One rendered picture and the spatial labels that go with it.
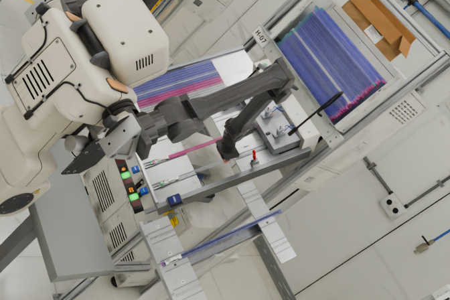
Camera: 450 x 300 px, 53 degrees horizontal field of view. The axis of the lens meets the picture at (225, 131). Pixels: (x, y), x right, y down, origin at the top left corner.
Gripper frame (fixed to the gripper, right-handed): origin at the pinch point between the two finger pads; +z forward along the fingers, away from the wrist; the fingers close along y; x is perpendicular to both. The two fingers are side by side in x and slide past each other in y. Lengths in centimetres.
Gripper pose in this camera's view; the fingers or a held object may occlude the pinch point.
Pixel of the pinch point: (225, 160)
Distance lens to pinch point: 193.7
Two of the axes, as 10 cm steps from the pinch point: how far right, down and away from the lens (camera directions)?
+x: -9.0, 2.8, -3.3
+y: -4.3, -7.5, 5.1
